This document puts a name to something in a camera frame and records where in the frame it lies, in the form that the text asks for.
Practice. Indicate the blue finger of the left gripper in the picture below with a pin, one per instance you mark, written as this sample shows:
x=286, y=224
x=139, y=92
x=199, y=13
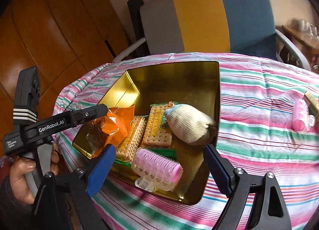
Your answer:
x=71, y=119

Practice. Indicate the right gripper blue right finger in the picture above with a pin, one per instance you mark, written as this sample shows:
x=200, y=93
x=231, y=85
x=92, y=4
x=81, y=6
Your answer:
x=221, y=170

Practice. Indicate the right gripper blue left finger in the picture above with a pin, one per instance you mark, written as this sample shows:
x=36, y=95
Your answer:
x=98, y=169

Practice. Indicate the orange white snack bag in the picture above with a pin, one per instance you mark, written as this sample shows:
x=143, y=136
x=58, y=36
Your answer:
x=112, y=128

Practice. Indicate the cream sock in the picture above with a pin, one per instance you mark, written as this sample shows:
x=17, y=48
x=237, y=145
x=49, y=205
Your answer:
x=191, y=125

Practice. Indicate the pink hair roller with clip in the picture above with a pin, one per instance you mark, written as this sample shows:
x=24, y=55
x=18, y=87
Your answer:
x=156, y=172

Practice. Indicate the cracker pack green label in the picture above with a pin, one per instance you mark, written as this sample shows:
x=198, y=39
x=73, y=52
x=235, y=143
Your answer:
x=158, y=133

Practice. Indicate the small green cream carton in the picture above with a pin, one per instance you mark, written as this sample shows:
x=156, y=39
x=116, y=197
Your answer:
x=312, y=104

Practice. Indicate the left hand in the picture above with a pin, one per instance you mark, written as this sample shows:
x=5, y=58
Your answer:
x=18, y=183

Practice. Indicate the striped pink green tablecloth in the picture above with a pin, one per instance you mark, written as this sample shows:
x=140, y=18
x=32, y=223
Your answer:
x=256, y=134

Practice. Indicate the gold maroon tin box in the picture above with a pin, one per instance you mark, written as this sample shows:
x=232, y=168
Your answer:
x=148, y=88

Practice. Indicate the wooden wardrobe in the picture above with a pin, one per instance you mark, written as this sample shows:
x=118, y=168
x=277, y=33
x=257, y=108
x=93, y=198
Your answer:
x=63, y=39

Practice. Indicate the grey yellow blue armchair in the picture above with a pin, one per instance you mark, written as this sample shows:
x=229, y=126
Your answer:
x=210, y=26

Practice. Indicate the wooden side table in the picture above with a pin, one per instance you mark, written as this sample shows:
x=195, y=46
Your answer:
x=306, y=40

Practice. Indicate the white cups on table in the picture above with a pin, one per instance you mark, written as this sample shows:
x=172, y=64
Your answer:
x=307, y=27

